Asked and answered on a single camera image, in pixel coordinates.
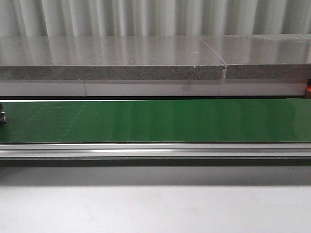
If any red mushroom push button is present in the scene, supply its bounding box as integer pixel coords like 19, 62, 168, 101
0, 103, 7, 123

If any green conveyor belt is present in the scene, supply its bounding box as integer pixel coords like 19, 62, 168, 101
0, 99, 311, 143

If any grey stone ledge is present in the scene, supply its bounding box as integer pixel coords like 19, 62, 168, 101
0, 34, 311, 81

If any red plastic tray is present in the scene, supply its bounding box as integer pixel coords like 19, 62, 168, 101
305, 79, 311, 99

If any aluminium conveyor frame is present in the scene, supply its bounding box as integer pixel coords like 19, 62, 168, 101
0, 143, 311, 167

